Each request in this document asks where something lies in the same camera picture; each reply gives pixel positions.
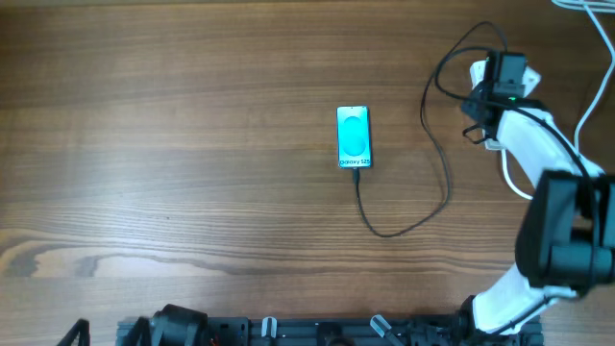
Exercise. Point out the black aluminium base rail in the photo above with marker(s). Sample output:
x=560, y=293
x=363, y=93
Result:
x=420, y=330

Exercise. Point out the white power strip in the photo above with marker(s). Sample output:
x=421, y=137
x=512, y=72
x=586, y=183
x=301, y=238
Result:
x=477, y=71

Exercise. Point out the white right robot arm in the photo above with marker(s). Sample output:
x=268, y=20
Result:
x=565, y=246

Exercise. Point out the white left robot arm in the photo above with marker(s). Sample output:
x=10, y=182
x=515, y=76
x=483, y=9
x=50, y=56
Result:
x=171, y=326

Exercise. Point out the teal screen smartphone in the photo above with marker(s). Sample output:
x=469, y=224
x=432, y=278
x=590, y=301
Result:
x=353, y=137

